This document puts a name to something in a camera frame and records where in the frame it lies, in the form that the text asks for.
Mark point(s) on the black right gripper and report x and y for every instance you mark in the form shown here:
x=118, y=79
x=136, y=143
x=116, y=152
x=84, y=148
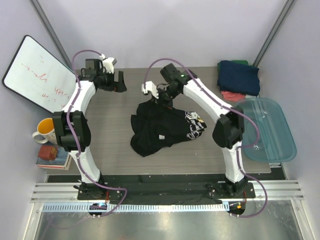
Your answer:
x=163, y=99

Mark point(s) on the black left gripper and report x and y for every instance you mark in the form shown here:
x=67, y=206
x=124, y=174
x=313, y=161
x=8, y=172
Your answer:
x=116, y=82

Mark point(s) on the black printed t-shirt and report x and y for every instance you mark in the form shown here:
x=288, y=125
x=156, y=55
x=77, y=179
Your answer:
x=158, y=126

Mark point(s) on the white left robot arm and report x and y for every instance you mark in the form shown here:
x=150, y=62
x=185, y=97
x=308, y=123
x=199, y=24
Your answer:
x=71, y=126

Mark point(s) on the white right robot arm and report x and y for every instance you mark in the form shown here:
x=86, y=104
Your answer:
x=229, y=122

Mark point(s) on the stack of books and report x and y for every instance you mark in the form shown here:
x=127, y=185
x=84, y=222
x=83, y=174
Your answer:
x=57, y=164

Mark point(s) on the folded red t-shirt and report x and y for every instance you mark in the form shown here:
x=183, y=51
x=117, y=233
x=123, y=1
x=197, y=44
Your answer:
x=232, y=97

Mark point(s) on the folded navy t-shirt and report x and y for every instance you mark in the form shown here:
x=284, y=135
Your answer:
x=238, y=78

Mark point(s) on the white mug orange inside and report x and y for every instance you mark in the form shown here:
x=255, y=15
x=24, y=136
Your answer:
x=45, y=132

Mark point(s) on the folded green t-shirt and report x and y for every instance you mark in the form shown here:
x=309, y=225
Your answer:
x=240, y=61

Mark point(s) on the whiteboard with red writing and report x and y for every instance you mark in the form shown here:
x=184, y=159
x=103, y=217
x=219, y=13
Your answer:
x=37, y=75

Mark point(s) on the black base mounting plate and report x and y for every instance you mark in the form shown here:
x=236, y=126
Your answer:
x=176, y=189

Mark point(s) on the blue transparent plastic bin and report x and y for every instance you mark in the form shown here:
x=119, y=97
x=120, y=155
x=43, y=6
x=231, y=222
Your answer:
x=276, y=143

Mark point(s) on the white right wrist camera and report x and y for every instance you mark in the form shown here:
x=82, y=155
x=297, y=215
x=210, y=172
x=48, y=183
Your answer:
x=150, y=88

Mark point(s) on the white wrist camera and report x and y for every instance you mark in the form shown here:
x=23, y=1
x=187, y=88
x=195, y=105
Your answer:
x=108, y=63
x=150, y=88

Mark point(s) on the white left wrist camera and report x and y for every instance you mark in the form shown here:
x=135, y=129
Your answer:
x=108, y=63

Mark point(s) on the left aluminium corner post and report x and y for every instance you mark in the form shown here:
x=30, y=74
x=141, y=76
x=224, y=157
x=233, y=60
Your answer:
x=50, y=31

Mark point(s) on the aluminium corner post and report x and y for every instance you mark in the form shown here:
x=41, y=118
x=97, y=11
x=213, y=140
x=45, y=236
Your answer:
x=50, y=31
x=285, y=11

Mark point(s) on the aluminium rail frame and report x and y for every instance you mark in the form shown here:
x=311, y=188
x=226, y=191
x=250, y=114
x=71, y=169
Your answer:
x=167, y=207

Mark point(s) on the right aluminium corner post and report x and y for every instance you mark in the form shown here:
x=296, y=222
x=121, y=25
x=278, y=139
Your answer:
x=285, y=11

